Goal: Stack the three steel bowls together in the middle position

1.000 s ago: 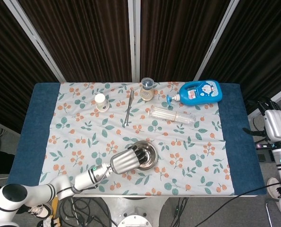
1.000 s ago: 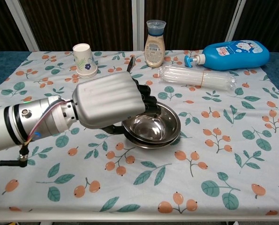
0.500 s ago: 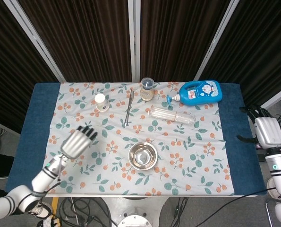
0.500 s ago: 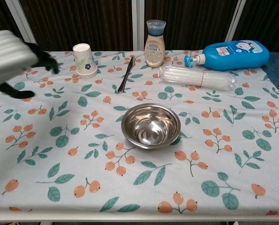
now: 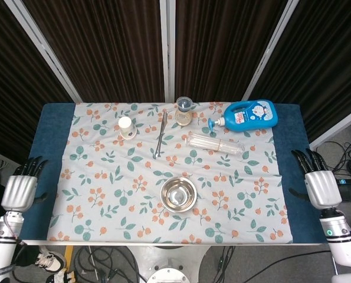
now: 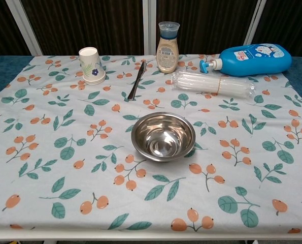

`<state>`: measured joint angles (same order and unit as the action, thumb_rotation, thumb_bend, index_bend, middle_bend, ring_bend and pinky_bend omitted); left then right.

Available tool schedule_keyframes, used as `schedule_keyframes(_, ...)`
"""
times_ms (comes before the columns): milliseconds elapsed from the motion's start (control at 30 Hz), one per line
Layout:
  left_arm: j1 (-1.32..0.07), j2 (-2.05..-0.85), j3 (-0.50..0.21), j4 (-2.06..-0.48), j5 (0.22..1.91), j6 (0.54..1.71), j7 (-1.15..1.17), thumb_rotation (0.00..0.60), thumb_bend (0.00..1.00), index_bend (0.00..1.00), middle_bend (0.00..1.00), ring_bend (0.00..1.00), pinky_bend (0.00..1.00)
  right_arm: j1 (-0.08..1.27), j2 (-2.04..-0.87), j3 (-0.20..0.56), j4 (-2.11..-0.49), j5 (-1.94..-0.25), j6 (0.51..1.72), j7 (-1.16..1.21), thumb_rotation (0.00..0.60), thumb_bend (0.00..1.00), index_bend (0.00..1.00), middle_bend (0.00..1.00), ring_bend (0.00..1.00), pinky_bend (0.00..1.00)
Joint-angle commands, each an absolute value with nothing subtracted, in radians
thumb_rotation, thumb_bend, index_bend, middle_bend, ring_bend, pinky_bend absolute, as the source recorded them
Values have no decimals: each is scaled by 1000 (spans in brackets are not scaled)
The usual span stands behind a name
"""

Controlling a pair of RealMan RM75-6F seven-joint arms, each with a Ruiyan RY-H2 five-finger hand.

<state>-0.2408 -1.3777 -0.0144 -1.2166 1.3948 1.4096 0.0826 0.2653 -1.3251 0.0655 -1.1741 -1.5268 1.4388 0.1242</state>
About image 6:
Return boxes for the blue pump bottle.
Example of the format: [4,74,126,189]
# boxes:
[199,43,292,77]

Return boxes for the black knife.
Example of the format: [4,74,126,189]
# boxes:
[127,60,147,100]

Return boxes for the upside-down floral paper cups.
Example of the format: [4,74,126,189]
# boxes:
[78,46,107,85]

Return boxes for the clear plastic straw pack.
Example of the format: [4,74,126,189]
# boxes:
[171,70,256,99]

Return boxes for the floral tablecloth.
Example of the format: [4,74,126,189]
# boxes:
[0,53,302,233]

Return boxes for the beige sauce bottle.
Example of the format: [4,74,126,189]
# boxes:
[156,21,180,74]

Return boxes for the steel bowl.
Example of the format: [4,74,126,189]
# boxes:
[131,132,193,163]
[130,111,194,158]

